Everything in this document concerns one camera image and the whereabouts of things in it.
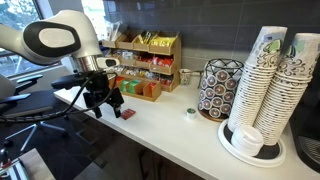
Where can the black office chair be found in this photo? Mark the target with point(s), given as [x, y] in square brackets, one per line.
[13, 103]

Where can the front wooden tea stand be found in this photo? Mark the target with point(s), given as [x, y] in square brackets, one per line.
[142, 89]

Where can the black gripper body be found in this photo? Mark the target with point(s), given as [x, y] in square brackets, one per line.
[100, 89]

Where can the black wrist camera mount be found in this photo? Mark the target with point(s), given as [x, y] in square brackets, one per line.
[79, 79]

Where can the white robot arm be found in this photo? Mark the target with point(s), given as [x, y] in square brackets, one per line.
[68, 33]

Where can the white cup lid stack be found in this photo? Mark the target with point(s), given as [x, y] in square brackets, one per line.
[247, 140]

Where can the red sachet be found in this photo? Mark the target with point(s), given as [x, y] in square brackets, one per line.
[126, 114]

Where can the loose coffee pod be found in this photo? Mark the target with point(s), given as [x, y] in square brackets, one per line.
[190, 113]

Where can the round white cup tray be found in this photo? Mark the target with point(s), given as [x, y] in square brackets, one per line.
[268, 156]

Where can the black coffee machine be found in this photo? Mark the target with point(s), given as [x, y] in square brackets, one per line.
[305, 124]

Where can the patterned paper cup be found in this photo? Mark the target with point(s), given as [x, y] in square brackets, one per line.
[185, 75]

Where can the right paper cup stack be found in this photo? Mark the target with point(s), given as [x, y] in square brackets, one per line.
[287, 86]

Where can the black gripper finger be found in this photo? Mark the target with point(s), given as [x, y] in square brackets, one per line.
[97, 112]
[117, 110]

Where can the tiered wooden condiment organizer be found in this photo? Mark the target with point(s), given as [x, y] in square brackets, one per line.
[148, 55]

